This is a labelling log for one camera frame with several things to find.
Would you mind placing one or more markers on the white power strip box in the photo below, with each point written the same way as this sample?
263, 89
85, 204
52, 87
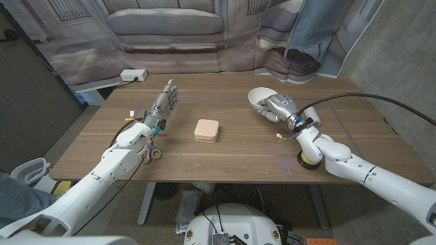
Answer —
134, 75

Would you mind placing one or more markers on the printed sofa room backdrop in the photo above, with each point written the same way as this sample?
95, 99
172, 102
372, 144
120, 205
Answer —
170, 51

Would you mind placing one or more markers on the clear plastic bag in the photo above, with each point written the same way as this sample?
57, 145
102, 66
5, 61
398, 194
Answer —
187, 207

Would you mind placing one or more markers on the person's leg in jeans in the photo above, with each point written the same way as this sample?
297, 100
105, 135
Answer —
20, 204

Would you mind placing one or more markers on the white domed robot base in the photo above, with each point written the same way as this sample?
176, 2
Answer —
238, 221

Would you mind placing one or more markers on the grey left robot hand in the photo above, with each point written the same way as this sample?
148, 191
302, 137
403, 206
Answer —
163, 103

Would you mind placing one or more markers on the dark perforated partition panel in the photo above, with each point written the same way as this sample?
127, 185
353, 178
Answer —
27, 102

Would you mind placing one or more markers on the yellow button with black base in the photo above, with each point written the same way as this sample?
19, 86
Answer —
306, 166

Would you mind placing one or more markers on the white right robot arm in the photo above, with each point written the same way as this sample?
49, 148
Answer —
374, 180

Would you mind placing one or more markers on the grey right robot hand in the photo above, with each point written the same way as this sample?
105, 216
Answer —
282, 105

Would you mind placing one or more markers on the orange block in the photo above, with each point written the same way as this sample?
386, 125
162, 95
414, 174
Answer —
322, 242

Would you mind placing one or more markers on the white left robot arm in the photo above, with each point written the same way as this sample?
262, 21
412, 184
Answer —
112, 163

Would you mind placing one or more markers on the yellow round object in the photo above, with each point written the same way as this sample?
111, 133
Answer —
62, 188

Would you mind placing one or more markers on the black round ribbed object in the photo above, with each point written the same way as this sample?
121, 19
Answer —
166, 190

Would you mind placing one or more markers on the white table leg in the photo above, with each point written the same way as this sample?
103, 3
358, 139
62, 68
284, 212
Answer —
146, 204

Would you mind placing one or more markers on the grey table leg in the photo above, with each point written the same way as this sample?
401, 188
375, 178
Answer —
320, 207

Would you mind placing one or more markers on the white ceramic bowl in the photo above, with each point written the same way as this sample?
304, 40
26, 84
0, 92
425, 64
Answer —
260, 94

